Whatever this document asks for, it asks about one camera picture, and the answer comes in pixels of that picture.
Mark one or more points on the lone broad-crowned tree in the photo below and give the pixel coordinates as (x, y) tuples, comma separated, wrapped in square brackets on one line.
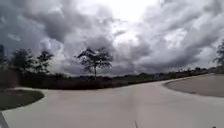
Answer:
[(95, 58)]

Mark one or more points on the dark hedge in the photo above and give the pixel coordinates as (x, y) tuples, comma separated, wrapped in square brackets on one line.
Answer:
[(50, 81)]

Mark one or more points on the distant tree line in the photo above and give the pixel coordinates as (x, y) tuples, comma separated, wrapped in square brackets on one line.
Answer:
[(186, 71)]

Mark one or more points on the dark tree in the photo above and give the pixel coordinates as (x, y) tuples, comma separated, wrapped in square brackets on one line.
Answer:
[(22, 60), (43, 60), (2, 56)]

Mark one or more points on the dark grass patch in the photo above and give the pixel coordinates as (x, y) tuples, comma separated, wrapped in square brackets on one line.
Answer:
[(16, 97)]

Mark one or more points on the grey-brown bare ground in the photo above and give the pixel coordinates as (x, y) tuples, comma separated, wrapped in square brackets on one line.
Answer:
[(200, 85)]

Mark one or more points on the robot's own part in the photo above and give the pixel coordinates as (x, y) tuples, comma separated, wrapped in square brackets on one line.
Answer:
[(136, 124)]

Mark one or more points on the pale concrete path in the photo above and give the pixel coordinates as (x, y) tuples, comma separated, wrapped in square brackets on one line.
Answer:
[(113, 106)]

